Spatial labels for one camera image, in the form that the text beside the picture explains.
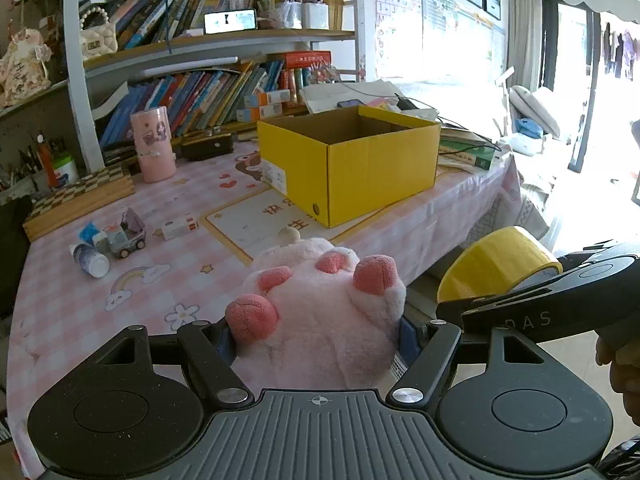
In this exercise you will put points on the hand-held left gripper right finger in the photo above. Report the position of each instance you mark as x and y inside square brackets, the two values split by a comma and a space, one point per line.
[407, 341]

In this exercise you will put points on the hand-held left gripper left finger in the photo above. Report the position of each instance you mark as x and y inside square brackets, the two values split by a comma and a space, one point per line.
[223, 347]

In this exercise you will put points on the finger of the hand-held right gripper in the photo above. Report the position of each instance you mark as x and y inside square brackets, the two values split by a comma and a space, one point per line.
[480, 302]
[575, 261]

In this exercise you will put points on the yellow tape roll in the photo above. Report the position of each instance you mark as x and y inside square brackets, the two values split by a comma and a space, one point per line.
[490, 260]

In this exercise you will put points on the pink plush toy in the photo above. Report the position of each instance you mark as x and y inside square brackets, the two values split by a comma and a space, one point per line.
[320, 325]

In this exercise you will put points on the grey purple toy truck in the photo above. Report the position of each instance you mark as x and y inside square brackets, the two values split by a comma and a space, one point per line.
[120, 242]

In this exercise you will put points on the white tube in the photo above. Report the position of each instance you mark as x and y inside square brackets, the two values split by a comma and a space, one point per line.
[90, 261]

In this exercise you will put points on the yellow cardboard box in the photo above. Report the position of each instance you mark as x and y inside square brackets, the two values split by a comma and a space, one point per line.
[370, 170]

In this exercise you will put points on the pink checked desktop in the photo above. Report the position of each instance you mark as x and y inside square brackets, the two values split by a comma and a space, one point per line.
[65, 310]

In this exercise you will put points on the person's right hand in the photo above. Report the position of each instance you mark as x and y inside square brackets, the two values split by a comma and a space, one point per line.
[622, 375]

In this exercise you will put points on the small white red box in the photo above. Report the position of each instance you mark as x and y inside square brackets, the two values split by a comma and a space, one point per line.
[177, 228]

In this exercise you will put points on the wooden ball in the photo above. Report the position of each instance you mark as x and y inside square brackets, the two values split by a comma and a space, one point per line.
[289, 236]

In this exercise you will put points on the grey cushion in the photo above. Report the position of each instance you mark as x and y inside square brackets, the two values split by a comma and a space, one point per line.
[535, 110]

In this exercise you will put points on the blue tag with black clip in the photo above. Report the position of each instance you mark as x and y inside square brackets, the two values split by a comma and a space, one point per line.
[89, 232]

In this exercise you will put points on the pink cylindrical container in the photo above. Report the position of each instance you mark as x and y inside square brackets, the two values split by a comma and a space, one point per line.
[152, 160]

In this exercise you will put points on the black case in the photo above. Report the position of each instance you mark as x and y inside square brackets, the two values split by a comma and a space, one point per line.
[207, 146]

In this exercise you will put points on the wooden chess box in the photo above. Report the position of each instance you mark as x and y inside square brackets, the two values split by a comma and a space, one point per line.
[80, 195]

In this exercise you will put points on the hanging clothes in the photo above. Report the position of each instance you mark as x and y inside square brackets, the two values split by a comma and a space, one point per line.
[622, 52]

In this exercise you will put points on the white jar green lid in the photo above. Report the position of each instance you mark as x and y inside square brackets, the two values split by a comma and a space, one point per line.
[66, 172]

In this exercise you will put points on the dark smartphone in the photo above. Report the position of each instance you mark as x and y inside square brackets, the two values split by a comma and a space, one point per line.
[352, 103]

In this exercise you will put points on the orange white carton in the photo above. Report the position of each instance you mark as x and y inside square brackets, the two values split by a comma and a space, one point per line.
[259, 113]
[274, 97]

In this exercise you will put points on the red bottle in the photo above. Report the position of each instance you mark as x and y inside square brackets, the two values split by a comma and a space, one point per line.
[50, 170]

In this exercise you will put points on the long row of books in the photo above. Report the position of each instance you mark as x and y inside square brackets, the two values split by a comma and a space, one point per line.
[200, 95]

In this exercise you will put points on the stack of white papers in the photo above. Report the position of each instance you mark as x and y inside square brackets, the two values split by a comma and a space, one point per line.
[325, 95]

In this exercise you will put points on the bunch of pens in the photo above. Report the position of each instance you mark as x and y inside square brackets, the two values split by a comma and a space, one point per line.
[20, 165]

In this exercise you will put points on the flat red box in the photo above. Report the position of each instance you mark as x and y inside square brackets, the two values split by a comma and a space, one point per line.
[307, 59]

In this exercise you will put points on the white bookshelf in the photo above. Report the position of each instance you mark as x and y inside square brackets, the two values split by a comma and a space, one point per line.
[77, 85]

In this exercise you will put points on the white pen cup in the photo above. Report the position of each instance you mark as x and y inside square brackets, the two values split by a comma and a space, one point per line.
[316, 16]
[291, 16]

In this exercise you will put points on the white quilted handbag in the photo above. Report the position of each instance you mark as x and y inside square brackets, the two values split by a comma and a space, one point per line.
[97, 40]

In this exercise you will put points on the floral plush doll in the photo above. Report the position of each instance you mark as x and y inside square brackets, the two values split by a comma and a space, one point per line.
[22, 70]

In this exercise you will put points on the leaning pile of books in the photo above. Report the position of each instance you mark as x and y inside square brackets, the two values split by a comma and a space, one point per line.
[150, 10]

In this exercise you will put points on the pale wall chart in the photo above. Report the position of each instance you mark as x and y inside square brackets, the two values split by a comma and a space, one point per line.
[465, 45]

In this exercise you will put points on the alphabet wall poster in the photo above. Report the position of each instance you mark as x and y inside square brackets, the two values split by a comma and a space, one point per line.
[397, 20]

